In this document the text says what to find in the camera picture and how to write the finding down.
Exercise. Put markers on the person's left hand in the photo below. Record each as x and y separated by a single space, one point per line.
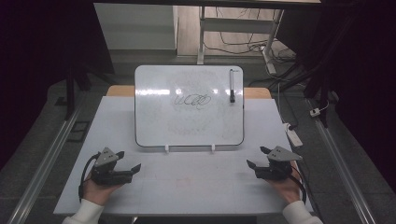
93 193

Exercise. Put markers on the person's right hand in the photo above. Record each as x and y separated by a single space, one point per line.
289 189

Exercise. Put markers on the white dry-erase whiteboard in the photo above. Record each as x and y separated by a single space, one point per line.
155 118

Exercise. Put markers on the black rectangular floor frame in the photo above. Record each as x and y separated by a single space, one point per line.
79 131

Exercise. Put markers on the white table mat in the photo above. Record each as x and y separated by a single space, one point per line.
186 180

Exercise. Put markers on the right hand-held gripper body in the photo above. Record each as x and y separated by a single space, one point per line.
277 169

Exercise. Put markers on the aluminium rail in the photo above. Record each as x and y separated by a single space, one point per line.
342 168
43 168

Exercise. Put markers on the black and white marker pen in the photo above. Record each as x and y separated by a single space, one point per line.
232 85

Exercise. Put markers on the small white adapter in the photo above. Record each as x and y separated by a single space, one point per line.
315 112

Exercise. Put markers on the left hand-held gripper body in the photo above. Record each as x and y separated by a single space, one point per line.
106 174

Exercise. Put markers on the white cabinet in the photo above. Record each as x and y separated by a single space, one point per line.
137 28

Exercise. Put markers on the white metal desk frame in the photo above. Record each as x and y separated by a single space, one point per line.
236 25

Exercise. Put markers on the black metal stand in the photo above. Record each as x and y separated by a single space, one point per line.
314 84
71 90

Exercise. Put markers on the white whiteboard stand clip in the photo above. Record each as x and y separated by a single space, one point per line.
213 148
166 148

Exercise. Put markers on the white power strip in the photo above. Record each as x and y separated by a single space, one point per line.
293 134

